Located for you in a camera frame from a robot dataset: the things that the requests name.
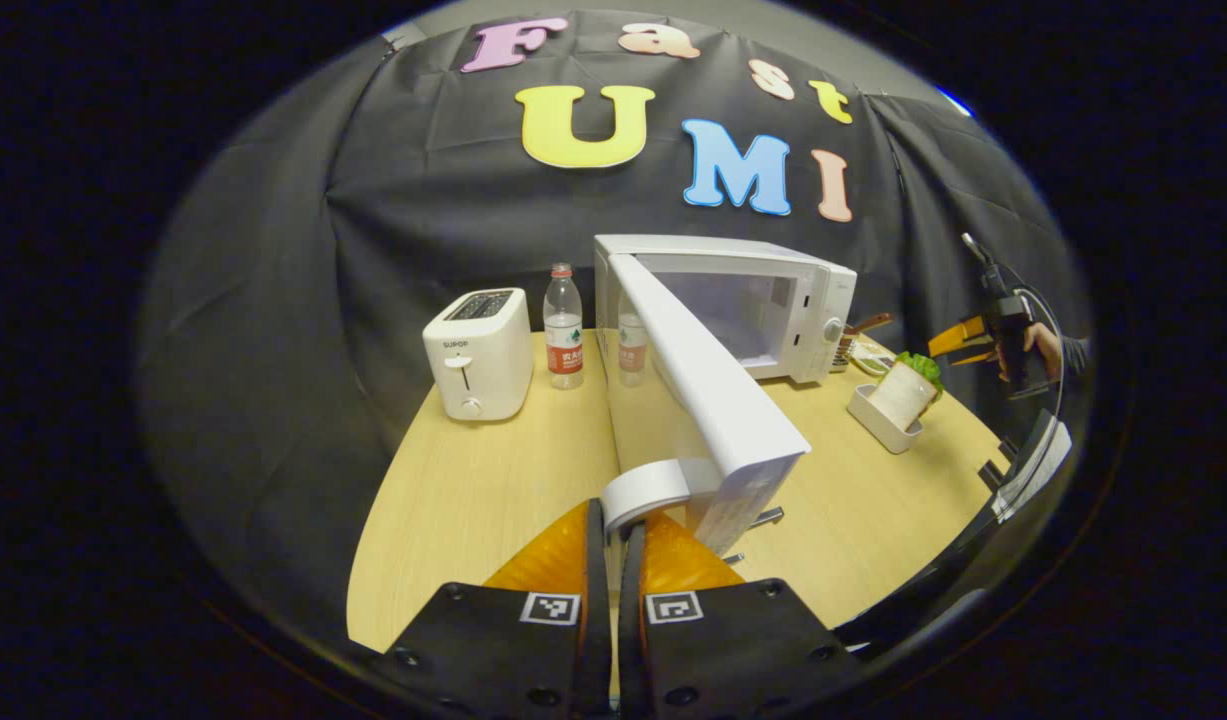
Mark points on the black table bracket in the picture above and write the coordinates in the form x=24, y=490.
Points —
x=993, y=475

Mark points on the ceiling light panel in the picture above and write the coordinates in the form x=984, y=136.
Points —
x=956, y=102

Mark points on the white divided dish with beans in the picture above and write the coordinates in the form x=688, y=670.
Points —
x=873, y=360

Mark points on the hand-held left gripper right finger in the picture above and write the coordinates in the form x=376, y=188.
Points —
x=630, y=600

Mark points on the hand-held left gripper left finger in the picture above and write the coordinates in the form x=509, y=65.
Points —
x=595, y=600

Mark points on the white cloth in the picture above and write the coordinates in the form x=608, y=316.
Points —
x=1038, y=470

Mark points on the black backdrop cloth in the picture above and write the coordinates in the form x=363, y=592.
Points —
x=423, y=200

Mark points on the sandwich with lettuce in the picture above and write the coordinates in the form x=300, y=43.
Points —
x=903, y=395

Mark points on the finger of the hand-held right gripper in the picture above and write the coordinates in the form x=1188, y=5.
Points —
x=958, y=335
x=973, y=356

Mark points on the clear plastic water bottle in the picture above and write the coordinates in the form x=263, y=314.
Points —
x=563, y=340

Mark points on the white toaster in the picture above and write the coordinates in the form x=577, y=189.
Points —
x=483, y=370

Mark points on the white rectangular tray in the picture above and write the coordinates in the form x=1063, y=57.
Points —
x=873, y=420

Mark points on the white microwave oven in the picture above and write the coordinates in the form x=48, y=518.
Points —
x=713, y=400

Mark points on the black chair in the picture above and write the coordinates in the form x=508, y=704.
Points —
x=933, y=590

